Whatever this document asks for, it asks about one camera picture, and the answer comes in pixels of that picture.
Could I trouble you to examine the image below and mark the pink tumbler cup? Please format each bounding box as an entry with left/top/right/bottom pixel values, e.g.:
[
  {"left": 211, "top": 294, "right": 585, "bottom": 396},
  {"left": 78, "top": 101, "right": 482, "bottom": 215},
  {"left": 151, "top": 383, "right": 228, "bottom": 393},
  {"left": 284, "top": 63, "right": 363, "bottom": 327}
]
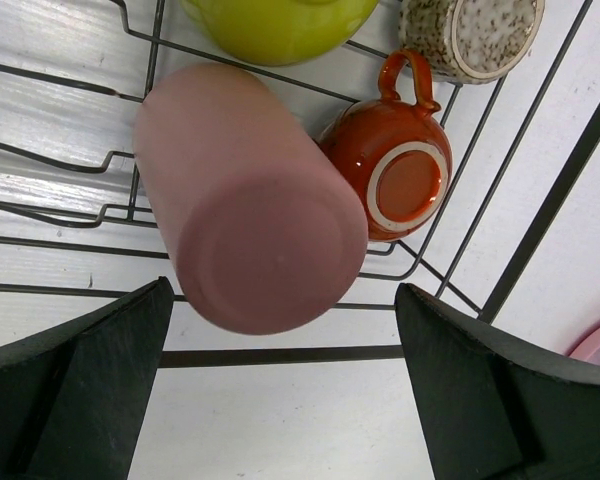
[{"left": 133, "top": 63, "right": 368, "bottom": 335}]

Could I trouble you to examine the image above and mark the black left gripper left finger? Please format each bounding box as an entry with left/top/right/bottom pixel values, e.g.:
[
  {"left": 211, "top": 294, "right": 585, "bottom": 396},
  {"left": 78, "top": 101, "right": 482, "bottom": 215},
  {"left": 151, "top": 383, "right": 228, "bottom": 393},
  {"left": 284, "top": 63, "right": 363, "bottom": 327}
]
[{"left": 0, "top": 277, "right": 174, "bottom": 479}]

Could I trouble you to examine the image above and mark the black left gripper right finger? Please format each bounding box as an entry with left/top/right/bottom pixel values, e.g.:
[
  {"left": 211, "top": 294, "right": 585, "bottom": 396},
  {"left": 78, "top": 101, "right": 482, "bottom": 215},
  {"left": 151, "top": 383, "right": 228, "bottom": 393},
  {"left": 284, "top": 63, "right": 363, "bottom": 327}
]
[{"left": 395, "top": 284, "right": 600, "bottom": 479}]

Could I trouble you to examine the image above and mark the speckled ceramic cup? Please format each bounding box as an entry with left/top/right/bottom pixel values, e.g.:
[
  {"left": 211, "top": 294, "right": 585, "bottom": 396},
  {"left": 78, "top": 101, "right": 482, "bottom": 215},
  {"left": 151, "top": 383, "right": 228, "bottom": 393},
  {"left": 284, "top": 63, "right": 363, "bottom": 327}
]
[{"left": 398, "top": 0, "right": 545, "bottom": 85}]

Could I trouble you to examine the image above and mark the orange black mug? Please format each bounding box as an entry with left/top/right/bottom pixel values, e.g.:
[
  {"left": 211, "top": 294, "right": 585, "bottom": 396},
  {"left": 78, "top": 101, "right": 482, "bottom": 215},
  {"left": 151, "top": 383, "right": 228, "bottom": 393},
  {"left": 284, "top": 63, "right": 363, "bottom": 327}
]
[{"left": 318, "top": 49, "right": 452, "bottom": 242}]

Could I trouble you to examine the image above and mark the green bowl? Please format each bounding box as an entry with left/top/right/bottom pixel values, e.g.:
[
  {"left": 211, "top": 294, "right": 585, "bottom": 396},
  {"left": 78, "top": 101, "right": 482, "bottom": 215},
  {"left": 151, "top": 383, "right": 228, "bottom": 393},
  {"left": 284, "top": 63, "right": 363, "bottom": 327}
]
[{"left": 180, "top": 0, "right": 377, "bottom": 67}]

